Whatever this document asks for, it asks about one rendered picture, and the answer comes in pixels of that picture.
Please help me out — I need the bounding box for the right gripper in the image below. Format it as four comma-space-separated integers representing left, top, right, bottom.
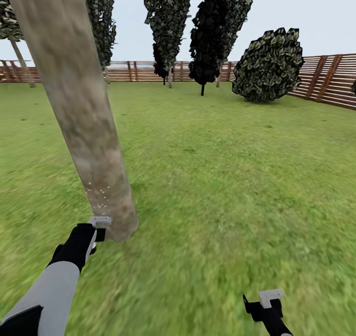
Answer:
244, 298, 282, 327

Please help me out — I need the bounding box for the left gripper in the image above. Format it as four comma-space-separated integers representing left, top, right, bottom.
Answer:
95, 228, 106, 242

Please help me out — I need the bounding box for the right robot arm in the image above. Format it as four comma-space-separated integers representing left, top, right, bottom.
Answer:
244, 288, 293, 336

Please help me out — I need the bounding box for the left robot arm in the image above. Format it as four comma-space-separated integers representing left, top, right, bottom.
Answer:
0, 215, 112, 336

